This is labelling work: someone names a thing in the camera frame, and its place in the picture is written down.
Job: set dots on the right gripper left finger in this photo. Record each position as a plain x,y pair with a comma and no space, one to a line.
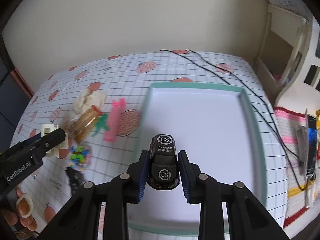
79,217

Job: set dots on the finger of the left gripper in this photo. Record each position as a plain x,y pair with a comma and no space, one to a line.
51,142

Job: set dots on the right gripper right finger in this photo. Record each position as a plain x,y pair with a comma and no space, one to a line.
247,217

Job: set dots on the cream hair claw clip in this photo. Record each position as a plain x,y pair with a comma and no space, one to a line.
50,127

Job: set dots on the brown snack packet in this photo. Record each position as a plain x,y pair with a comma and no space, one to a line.
78,126

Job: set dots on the black action figure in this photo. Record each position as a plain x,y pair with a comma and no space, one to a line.
75,179

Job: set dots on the black toy car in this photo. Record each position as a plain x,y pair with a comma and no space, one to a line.
163,170

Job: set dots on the person's left hand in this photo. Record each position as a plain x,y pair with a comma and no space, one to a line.
20,211

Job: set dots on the crocheted striped mat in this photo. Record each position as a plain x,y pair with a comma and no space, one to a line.
302,193

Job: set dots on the pomegranate grid tablecloth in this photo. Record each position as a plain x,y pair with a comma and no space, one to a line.
130,77

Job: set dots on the cream knitted cloth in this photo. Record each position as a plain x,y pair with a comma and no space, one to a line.
87,99

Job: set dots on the pink hair roller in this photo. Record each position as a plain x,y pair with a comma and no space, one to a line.
113,120

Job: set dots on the teal rimmed white tray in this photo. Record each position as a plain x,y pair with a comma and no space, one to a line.
216,127

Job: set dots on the smartphone on mat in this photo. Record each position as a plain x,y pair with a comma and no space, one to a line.
311,145

